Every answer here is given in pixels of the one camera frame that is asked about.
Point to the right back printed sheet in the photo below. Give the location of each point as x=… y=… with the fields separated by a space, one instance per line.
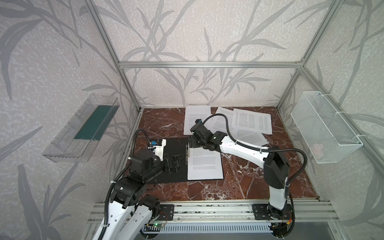
x=252 y=121

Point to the beige black ring binder folder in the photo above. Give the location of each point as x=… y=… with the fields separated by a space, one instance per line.
x=184 y=163

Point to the clear acrylic wall tray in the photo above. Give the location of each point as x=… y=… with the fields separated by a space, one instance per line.
x=79 y=138

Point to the printed paper sheet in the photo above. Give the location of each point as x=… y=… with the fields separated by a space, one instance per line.
x=218 y=123
x=204 y=165

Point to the white wire mesh basket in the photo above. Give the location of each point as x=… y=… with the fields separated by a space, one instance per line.
x=327 y=134

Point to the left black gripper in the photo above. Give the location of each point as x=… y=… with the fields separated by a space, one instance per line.
x=169 y=160

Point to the aluminium cage frame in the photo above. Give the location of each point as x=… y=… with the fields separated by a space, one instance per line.
x=344 y=61

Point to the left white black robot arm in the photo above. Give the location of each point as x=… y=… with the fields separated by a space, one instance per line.
x=127 y=210

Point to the aluminium front rail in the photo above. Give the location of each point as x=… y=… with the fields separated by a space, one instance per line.
x=240 y=211

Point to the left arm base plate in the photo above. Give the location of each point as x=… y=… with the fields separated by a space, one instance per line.
x=166 y=212

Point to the hidden printed sheet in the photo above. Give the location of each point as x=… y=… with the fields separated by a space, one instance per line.
x=251 y=138

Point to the centre back printed sheet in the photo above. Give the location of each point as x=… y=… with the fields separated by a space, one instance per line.
x=193 y=113

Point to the green circuit board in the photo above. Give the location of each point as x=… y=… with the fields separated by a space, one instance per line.
x=155 y=227

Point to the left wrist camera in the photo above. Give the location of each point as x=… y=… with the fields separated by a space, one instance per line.
x=158 y=147

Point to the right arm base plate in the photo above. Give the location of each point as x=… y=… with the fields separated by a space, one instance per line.
x=267 y=212

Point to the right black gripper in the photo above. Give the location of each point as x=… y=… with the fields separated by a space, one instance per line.
x=195 y=140

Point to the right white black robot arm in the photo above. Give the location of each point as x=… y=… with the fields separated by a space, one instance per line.
x=273 y=161

